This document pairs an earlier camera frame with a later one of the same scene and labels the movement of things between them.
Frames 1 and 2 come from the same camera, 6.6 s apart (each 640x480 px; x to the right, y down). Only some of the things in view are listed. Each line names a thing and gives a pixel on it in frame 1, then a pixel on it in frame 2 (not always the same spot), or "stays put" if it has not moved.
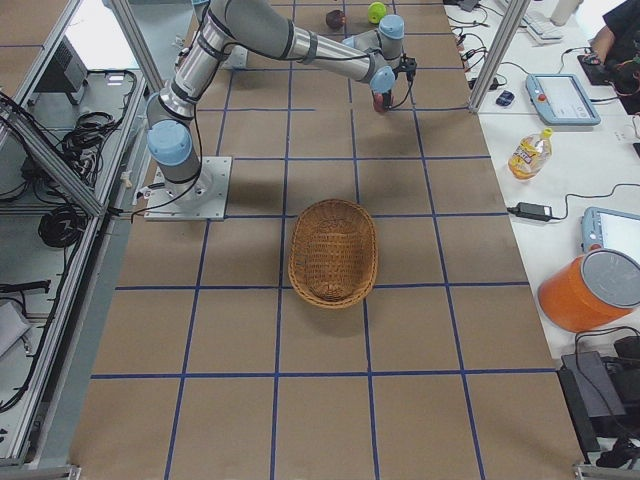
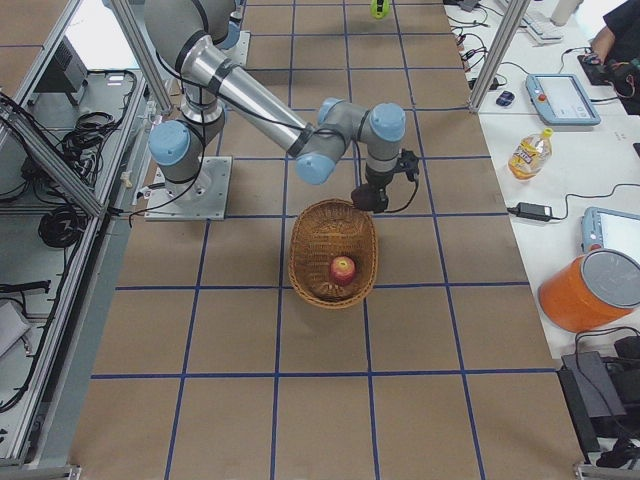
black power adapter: x=532 y=211 stays put
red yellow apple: x=379 y=102 -> x=343 y=270
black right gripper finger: x=387 y=100 -> x=383 y=199
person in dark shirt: x=618 y=46 stays put
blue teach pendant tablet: x=560 y=100 stays put
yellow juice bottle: x=530 y=155 stays put
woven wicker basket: x=333 y=254 stays put
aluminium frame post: x=502 y=55 stays put
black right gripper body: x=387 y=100 -> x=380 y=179
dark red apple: x=334 y=19 -> x=365 y=197
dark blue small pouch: x=505 y=98 stays put
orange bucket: x=600 y=287 stays put
